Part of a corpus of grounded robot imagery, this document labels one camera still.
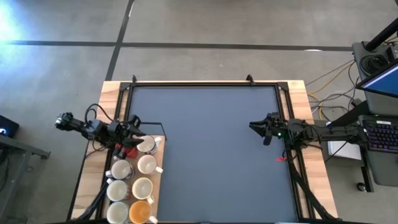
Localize coiled black cable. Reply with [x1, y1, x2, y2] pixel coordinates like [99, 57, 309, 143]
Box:
[359, 53, 389, 74]

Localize blue-grey table mat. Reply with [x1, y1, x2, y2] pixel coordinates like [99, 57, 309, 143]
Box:
[126, 85, 299, 222]

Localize plain red mug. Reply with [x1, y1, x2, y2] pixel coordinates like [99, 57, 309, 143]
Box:
[114, 143, 139, 159]

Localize monitor with blue screen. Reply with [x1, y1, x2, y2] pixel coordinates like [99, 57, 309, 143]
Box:
[355, 58, 398, 100]

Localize white mug dark blue blotches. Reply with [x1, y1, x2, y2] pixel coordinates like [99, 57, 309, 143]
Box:
[104, 159, 135, 181]

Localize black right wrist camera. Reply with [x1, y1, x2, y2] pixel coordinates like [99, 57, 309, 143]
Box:
[266, 111, 280, 124]

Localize grey diamond pattern mug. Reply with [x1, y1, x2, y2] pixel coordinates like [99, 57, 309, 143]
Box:
[137, 154, 164, 175]

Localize red white lattice mug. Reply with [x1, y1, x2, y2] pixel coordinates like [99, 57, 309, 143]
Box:
[105, 177, 131, 202]

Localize plain white mug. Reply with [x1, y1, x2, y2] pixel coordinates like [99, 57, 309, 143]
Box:
[106, 201, 130, 224]

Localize cream mug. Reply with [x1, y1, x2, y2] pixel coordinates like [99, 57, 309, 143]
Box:
[131, 177, 155, 205]

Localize yellow floor cable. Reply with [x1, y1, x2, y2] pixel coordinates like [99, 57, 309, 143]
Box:
[307, 61, 356, 121]

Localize white paper box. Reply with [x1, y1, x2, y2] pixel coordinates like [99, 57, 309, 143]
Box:
[328, 140, 363, 161]

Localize black keyboard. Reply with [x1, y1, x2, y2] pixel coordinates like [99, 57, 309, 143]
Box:
[362, 119, 398, 154]

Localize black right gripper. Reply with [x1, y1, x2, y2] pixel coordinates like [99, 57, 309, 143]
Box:
[249, 119, 290, 146]

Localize black metal table frame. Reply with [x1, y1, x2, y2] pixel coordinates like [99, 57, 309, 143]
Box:
[67, 74, 343, 224]

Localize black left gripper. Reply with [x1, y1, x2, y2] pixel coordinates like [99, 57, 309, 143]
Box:
[105, 120, 146, 156]

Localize laptop computer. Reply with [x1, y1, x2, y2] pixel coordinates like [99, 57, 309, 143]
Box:
[351, 40, 398, 187]

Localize dark grey side table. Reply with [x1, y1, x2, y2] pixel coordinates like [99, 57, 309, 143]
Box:
[0, 133, 52, 224]

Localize plain orange mug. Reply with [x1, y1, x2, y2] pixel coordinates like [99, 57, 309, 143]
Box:
[128, 200, 159, 224]

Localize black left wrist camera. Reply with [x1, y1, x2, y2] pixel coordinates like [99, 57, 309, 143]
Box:
[128, 114, 142, 129]

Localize blue white leaf mug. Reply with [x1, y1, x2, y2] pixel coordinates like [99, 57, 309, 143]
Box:
[136, 134, 162, 156]

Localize wooden shelf black wire frame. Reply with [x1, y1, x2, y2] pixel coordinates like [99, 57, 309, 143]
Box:
[110, 122, 167, 223]

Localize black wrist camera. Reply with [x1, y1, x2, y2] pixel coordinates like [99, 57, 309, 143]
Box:
[266, 111, 280, 124]
[128, 114, 142, 129]

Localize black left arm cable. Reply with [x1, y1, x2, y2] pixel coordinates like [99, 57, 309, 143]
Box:
[85, 103, 114, 124]

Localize black box with light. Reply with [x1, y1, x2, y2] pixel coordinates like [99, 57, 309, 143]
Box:
[0, 114, 20, 139]

